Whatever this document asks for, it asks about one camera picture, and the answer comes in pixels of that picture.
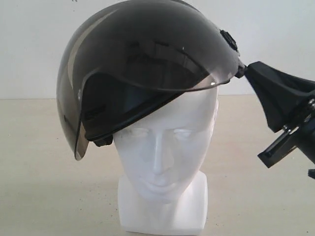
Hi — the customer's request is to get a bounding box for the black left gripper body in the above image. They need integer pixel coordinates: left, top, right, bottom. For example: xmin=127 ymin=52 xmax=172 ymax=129
xmin=257 ymin=98 xmax=315 ymax=168

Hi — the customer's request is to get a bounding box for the black helmet with tinted visor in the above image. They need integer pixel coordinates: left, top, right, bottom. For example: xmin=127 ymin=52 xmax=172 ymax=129
xmin=56 ymin=0 xmax=245 ymax=161

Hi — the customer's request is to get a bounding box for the white mannequin head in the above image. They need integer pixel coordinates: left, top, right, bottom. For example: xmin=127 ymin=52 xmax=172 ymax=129
xmin=114 ymin=88 xmax=219 ymax=236

